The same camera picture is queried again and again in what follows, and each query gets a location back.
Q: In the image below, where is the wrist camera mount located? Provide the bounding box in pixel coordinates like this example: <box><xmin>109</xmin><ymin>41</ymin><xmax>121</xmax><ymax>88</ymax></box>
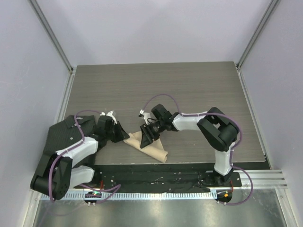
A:
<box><xmin>139</xmin><ymin>110</ymin><xmax>151</xmax><ymax>124</ymax></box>
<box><xmin>100</xmin><ymin>110</ymin><xmax>117</xmax><ymax>124</ymax></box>

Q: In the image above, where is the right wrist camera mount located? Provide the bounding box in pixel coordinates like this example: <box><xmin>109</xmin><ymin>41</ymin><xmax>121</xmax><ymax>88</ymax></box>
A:
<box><xmin>139</xmin><ymin>110</ymin><xmax>151</xmax><ymax>124</ymax></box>

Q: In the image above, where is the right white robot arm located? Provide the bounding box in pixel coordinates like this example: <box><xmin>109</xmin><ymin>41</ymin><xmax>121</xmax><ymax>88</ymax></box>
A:
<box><xmin>139</xmin><ymin>104</ymin><xmax>240</xmax><ymax>187</ymax></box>

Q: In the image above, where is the beige cloth napkin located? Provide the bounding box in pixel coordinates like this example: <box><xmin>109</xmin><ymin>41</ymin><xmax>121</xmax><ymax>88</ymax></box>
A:
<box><xmin>124</xmin><ymin>131</ymin><xmax>168</xmax><ymax>163</ymax></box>

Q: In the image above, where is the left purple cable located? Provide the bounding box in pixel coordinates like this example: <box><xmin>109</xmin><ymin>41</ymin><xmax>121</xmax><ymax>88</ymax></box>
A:
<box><xmin>47</xmin><ymin>110</ymin><xmax>122</xmax><ymax>204</ymax></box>

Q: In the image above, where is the aluminium frame post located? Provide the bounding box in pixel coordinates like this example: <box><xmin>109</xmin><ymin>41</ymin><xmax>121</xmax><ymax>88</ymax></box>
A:
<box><xmin>236</xmin><ymin>0</ymin><xmax>281</xmax><ymax>70</ymax></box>
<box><xmin>28</xmin><ymin>0</ymin><xmax>73</xmax><ymax>73</ymax></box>

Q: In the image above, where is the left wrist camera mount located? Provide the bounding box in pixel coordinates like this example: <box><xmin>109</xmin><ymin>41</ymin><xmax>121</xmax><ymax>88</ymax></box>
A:
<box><xmin>100</xmin><ymin>110</ymin><xmax>117</xmax><ymax>124</ymax></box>

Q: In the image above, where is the aluminium front rail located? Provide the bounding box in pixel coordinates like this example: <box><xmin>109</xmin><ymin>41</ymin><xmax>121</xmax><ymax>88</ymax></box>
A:
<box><xmin>235</xmin><ymin>170</ymin><xmax>287</xmax><ymax>190</ymax></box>

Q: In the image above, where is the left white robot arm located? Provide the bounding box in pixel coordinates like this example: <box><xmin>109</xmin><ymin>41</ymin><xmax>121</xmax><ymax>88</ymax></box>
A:
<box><xmin>30</xmin><ymin>111</ymin><xmax>129</xmax><ymax>201</ymax></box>

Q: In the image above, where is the purple cable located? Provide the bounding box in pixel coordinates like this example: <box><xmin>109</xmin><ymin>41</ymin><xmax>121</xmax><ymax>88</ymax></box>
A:
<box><xmin>141</xmin><ymin>94</ymin><xmax>254</xmax><ymax>206</ymax></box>
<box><xmin>47</xmin><ymin>110</ymin><xmax>122</xmax><ymax>204</ymax></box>

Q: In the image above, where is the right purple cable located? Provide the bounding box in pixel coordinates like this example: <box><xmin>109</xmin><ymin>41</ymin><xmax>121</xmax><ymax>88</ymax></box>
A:
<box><xmin>141</xmin><ymin>94</ymin><xmax>254</xmax><ymax>206</ymax></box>

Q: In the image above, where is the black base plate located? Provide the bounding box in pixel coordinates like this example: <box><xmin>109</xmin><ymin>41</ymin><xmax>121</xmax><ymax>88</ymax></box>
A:
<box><xmin>91</xmin><ymin>163</ymin><xmax>242</xmax><ymax>193</ymax></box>

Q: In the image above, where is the left aluminium frame post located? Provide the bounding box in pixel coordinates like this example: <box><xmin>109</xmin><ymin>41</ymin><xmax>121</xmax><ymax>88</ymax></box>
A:
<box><xmin>28</xmin><ymin>0</ymin><xmax>73</xmax><ymax>73</ymax></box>

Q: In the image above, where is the right aluminium frame post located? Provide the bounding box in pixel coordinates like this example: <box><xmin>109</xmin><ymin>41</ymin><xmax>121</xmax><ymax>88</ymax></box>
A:
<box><xmin>236</xmin><ymin>0</ymin><xmax>281</xmax><ymax>70</ymax></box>

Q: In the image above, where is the white slotted cable duct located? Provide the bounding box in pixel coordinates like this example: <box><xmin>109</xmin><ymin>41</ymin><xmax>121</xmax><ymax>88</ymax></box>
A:
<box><xmin>65</xmin><ymin>191</ymin><xmax>217</xmax><ymax>200</ymax></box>

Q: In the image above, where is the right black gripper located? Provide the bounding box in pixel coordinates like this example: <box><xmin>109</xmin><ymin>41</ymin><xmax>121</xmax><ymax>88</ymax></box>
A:
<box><xmin>141</xmin><ymin>119</ymin><xmax>166</xmax><ymax>148</ymax></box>

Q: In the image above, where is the dark striped button shirt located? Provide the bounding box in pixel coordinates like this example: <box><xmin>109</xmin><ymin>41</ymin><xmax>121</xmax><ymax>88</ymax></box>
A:
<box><xmin>39</xmin><ymin>115</ymin><xmax>100</xmax><ymax>168</ymax></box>

